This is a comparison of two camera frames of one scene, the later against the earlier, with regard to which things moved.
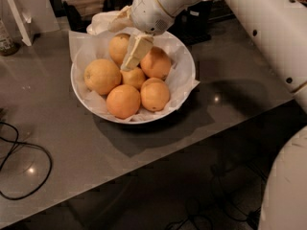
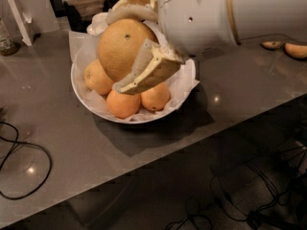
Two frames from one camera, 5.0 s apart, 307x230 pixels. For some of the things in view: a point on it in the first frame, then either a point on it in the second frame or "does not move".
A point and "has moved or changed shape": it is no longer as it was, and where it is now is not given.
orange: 154,94 does not move
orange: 123,101 does not move
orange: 118,47 has moved or changed shape
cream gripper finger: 139,45 -> 153,67
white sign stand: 22,20 does not move
